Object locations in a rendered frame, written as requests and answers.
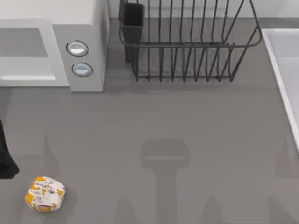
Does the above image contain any round silver microwave knob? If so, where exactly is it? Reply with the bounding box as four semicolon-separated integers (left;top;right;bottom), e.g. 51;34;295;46
71;62;93;77
66;40;89;57

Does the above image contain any black cutlery holder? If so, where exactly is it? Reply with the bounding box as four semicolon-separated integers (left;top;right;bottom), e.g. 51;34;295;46
118;0;145;63

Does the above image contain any pale microwave oven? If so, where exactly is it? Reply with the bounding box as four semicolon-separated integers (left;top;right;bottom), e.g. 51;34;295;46
0;0;110;93

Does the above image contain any microwave oven door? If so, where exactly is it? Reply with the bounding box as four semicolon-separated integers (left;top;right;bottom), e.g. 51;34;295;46
0;19;70;88

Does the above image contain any yellow and white wrapped burger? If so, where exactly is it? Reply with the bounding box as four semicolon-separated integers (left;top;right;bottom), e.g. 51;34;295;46
24;176;66;213

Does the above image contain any white sink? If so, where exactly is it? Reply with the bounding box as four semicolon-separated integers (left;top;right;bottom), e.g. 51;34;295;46
261;28;299;156

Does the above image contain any black wire dish rack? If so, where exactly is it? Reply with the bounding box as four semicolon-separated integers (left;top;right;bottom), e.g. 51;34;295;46
118;0;262;83

